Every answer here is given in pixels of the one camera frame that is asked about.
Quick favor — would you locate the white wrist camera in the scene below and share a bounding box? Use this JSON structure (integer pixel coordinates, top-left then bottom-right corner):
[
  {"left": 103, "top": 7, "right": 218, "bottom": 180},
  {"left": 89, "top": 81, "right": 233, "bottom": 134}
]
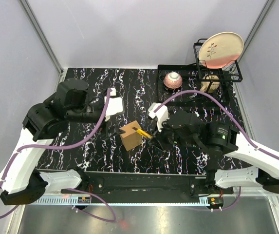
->
[
  {"left": 105, "top": 88, "right": 124, "bottom": 122},
  {"left": 148, "top": 102, "right": 169, "bottom": 132}
]

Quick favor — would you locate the brown cardboard express box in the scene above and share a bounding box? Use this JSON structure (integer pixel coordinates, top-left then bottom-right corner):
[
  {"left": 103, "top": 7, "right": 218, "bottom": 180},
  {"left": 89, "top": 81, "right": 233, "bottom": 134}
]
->
[{"left": 119, "top": 120, "right": 142, "bottom": 151}]

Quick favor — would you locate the yellow black utility knife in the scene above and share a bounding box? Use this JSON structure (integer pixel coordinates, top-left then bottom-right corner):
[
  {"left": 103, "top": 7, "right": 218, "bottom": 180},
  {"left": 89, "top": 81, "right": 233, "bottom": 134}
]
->
[{"left": 136, "top": 129, "right": 152, "bottom": 139}]

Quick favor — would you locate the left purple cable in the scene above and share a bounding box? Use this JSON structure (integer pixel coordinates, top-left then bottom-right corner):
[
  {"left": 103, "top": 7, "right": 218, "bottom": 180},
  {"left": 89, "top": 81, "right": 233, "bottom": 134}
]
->
[{"left": 0, "top": 88, "right": 117, "bottom": 223}]

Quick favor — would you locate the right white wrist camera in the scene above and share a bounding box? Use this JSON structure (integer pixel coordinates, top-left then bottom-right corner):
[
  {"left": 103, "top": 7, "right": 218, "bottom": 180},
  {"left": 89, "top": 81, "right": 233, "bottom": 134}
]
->
[{"left": 148, "top": 102, "right": 169, "bottom": 132}]

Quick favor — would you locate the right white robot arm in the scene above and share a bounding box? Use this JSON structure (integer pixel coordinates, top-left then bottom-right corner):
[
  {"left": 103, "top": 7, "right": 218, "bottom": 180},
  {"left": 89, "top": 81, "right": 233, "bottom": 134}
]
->
[{"left": 148, "top": 110, "right": 279, "bottom": 194}]

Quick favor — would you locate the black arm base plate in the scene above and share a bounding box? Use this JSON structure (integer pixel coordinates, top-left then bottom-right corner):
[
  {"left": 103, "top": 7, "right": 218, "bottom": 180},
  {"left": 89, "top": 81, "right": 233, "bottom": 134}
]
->
[{"left": 75, "top": 171, "right": 233, "bottom": 196}]

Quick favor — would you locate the pink patterned bowl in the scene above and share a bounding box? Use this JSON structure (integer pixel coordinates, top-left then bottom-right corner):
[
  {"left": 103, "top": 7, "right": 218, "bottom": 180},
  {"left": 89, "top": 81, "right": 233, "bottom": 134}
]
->
[{"left": 163, "top": 72, "right": 183, "bottom": 89}]

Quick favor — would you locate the aluminium frame rail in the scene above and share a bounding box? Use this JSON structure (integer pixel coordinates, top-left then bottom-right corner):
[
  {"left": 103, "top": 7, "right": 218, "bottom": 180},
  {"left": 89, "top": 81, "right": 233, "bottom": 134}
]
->
[{"left": 18, "top": 0, "right": 63, "bottom": 76}]

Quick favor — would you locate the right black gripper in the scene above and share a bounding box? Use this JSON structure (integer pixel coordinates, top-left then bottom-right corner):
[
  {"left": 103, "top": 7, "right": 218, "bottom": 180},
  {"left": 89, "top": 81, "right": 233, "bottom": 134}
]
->
[{"left": 149, "top": 117, "right": 199, "bottom": 152}]

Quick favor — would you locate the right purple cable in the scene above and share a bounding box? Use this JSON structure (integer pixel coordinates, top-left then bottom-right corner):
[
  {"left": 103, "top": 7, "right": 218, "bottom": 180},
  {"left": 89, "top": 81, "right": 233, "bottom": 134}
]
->
[{"left": 154, "top": 90, "right": 279, "bottom": 212}]

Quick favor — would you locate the beige ceramic mug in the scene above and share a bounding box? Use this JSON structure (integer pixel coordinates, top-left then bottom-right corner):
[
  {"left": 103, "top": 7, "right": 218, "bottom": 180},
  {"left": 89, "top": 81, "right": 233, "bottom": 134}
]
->
[{"left": 200, "top": 75, "right": 220, "bottom": 94}]

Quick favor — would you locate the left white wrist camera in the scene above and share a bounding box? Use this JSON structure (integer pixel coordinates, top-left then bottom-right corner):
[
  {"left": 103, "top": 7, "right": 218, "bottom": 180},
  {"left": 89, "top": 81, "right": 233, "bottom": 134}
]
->
[{"left": 105, "top": 88, "right": 124, "bottom": 122}]

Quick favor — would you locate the black wire dish rack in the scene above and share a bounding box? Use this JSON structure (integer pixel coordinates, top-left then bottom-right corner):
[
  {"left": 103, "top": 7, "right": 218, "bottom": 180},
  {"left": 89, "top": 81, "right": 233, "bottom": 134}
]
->
[{"left": 157, "top": 39, "right": 243, "bottom": 106}]

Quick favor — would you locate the cream pink plate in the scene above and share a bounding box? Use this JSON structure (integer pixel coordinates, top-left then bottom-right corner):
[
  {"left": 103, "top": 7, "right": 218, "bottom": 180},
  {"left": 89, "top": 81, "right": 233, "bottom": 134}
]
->
[{"left": 198, "top": 32, "right": 244, "bottom": 69}]

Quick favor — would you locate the purple cable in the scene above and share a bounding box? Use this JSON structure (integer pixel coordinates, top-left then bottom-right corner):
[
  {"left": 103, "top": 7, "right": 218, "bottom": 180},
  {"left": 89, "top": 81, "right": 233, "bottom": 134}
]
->
[
  {"left": 154, "top": 90, "right": 279, "bottom": 212},
  {"left": 0, "top": 88, "right": 117, "bottom": 223}
]

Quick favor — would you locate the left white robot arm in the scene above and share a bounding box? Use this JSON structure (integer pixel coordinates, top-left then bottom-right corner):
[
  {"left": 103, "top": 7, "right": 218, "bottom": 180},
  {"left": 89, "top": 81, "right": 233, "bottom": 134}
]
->
[{"left": 0, "top": 79, "right": 124, "bottom": 205}]

